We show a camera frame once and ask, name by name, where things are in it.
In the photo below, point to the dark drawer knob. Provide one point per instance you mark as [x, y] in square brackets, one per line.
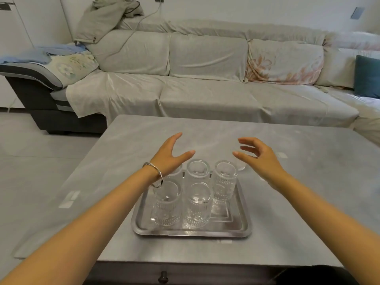
[162, 277]

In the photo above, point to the person's right forearm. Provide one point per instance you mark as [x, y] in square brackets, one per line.
[326, 216]

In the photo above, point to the beige crumpled blanket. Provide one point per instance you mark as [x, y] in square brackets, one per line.
[104, 17]

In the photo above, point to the green floral cloth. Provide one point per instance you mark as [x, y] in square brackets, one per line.
[71, 66]

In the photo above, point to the person's left hand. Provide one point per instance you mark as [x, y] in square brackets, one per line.
[166, 158]

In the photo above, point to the steel serving tray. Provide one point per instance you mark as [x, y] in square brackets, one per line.
[231, 225]

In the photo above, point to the grey wall switch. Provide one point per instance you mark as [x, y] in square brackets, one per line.
[357, 13]

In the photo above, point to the person's right thumb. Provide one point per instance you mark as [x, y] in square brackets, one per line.
[243, 159]

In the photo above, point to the person's right hand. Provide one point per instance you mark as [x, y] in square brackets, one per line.
[267, 163]

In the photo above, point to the teal cushion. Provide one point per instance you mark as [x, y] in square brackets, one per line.
[368, 77]

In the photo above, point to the light blue cloth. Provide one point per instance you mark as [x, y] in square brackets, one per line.
[32, 56]

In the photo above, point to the beige sofa cover sheet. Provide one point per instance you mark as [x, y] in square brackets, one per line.
[207, 100]

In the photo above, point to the large sofa with dark base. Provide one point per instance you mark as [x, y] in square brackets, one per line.
[207, 94]

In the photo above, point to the clear ribbed drinking glass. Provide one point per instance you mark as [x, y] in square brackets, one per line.
[166, 204]
[225, 181]
[198, 170]
[197, 207]
[175, 172]

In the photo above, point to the person's left forearm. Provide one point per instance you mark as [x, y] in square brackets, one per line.
[89, 222]

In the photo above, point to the grey coffee table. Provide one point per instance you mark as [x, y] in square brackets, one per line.
[297, 189]

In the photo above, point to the person's left thumb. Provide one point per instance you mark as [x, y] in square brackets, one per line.
[184, 157]

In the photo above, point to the pink floral back cushion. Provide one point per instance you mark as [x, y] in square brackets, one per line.
[282, 63]

